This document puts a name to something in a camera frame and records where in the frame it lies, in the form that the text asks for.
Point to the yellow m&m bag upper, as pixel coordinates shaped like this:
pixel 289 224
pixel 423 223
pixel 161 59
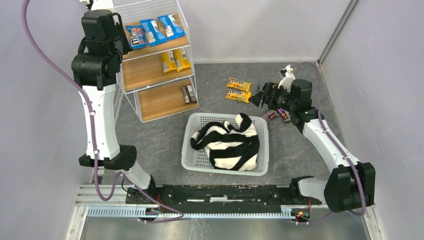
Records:
pixel 239 85

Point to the white wire wooden shelf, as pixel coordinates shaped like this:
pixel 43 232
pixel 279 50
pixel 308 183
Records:
pixel 151 93

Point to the black and white striped cloth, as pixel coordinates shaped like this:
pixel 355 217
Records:
pixel 227 147

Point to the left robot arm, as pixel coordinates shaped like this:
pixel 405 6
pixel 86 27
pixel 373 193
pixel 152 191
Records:
pixel 95 69

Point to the white plastic basket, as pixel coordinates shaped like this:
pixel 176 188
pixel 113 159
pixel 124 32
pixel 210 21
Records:
pixel 197 160

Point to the yellow m&m bag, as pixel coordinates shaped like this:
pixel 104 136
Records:
pixel 239 85
pixel 238 95

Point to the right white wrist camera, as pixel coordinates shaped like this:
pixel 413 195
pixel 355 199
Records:
pixel 287 78

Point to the yellow candy bag on shelf right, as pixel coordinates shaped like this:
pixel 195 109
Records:
pixel 181 59

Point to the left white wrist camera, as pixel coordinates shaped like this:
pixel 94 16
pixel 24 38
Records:
pixel 91 5

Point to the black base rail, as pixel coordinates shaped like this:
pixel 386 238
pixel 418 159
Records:
pixel 219 199

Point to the blue candy bag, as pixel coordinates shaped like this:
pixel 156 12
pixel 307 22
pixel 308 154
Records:
pixel 153 35
pixel 172 29

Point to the yellow candy bag on shelf left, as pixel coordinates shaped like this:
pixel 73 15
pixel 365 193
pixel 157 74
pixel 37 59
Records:
pixel 168 62

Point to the brown candy bag on shelf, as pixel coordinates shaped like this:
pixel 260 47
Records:
pixel 188 94

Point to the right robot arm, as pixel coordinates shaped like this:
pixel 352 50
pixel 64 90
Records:
pixel 351 183

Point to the yellow m&m bag lower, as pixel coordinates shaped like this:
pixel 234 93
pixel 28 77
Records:
pixel 238 95

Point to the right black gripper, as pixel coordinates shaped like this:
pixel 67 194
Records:
pixel 271 95

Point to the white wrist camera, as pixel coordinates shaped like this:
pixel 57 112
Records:
pixel 287 78
pixel 91 5

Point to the yellow candy bag on shelf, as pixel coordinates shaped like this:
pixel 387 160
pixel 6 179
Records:
pixel 181 59
pixel 168 62

